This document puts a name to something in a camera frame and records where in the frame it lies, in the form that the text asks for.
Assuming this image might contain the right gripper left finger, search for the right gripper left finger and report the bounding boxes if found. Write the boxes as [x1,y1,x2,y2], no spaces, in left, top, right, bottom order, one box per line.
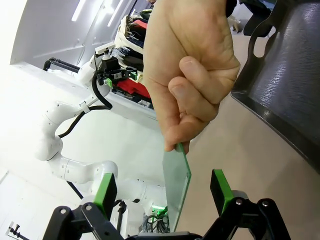
[48,172,131,240]

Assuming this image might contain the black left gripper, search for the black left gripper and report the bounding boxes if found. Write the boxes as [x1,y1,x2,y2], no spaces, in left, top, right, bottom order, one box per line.
[96,57,138,87]

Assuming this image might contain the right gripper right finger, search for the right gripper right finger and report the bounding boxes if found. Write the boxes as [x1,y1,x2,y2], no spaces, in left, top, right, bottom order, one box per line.
[201,169,293,240]

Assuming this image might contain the green PCB board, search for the green PCB board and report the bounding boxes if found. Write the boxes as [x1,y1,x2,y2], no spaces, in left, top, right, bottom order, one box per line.
[162,142,192,232]

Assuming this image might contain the black plastic tray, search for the black plastic tray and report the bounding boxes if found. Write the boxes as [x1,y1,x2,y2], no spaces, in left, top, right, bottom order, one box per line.
[230,0,320,175]

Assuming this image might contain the person's left hand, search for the person's left hand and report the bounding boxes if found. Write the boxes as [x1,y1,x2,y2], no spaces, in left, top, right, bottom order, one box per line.
[143,0,241,153]

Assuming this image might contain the beige hanging coat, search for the beige hanging coat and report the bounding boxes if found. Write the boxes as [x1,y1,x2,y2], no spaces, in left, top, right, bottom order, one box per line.
[114,14,132,55]

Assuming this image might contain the black metal clothes rack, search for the black metal clothes rack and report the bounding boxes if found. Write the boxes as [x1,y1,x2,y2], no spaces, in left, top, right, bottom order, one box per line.
[43,57,81,74]

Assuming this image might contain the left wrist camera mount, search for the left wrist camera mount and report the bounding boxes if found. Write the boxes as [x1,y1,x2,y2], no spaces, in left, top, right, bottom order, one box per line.
[94,45,116,60]

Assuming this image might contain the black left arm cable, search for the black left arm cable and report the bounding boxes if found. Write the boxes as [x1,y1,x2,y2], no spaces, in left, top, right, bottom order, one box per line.
[57,73,113,139]

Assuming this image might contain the tangled floor cables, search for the tangled floor cables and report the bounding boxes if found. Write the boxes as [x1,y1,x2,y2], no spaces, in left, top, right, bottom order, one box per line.
[142,204,174,234]

